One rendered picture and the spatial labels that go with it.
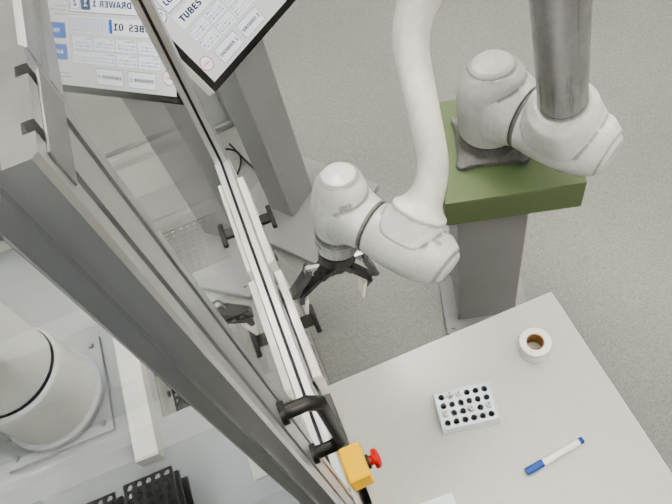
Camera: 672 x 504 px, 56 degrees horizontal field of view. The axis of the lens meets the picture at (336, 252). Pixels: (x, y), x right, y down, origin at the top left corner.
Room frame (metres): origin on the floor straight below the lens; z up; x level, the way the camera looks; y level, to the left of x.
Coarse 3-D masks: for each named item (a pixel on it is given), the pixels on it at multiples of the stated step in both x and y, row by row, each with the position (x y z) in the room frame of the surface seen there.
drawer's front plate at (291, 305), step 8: (280, 272) 0.81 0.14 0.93; (280, 280) 0.79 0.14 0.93; (280, 288) 0.77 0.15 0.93; (288, 288) 0.77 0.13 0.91; (288, 296) 0.74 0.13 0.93; (288, 304) 0.72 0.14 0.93; (296, 304) 0.77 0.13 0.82; (296, 312) 0.69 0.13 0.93; (296, 320) 0.68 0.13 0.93; (296, 328) 0.66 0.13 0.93; (304, 336) 0.63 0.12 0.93; (304, 344) 0.61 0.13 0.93; (304, 352) 0.60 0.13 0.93; (312, 352) 0.59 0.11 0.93; (312, 360) 0.57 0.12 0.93; (312, 368) 0.55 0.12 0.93; (320, 368) 0.58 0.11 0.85; (320, 376) 0.53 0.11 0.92; (320, 384) 0.53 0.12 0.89; (328, 392) 0.53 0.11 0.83
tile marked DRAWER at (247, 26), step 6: (252, 12) 1.65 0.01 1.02; (258, 12) 1.65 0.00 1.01; (246, 18) 1.63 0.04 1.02; (252, 18) 1.63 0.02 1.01; (258, 18) 1.64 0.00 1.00; (264, 18) 1.64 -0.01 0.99; (240, 24) 1.61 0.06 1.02; (246, 24) 1.61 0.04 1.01; (252, 24) 1.62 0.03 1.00; (258, 24) 1.62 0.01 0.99; (240, 30) 1.60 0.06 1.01; (246, 30) 1.60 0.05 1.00; (252, 30) 1.60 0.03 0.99; (246, 36) 1.58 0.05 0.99
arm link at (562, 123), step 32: (544, 0) 0.78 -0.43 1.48; (576, 0) 0.76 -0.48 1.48; (544, 32) 0.79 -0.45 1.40; (576, 32) 0.77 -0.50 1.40; (544, 64) 0.81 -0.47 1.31; (576, 64) 0.78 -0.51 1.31; (544, 96) 0.83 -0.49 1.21; (576, 96) 0.80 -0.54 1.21; (512, 128) 0.91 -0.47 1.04; (544, 128) 0.82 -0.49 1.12; (576, 128) 0.79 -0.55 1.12; (608, 128) 0.79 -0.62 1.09; (544, 160) 0.83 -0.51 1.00; (576, 160) 0.77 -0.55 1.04; (608, 160) 0.76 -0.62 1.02
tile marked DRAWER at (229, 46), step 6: (228, 36) 1.57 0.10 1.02; (234, 36) 1.58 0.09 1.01; (222, 42) 1.55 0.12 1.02; (228, 42) 1.56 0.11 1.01; (234, 42) 1.56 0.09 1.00; (240, 42) 1.57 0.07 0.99; (216, 48) 1.54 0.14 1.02; (222, 48) 1.54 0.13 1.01; (228, 48) 1.54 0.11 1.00; (234, 48) 1.55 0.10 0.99; (216, 54) 1.52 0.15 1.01; (222, 54) 1.52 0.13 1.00; (228, 54) 1.53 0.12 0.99; (222, 60) 1.51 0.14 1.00; (228, 60) 1.51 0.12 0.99
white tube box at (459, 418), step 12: (480, 384) 0.45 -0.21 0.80; (444, 396) 0.45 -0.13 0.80; (468, 396) 0.44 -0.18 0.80; (480, 396) 0.43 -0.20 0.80; (492, 396) 0.42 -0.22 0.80; (444, 408) 0.44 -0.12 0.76; (456, 408) 0.42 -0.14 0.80; (468, 408) 0.41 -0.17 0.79; (480, 408) 0.41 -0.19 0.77; (492, 408) 0.40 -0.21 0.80; (444, 420) 0.40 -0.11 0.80; (456, 420) 0.40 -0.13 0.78; (468, 420) 0.39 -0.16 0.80; (480, 420) 0.38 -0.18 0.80; (492, 420) 0.37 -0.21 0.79; (444, 432) 0.38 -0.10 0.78
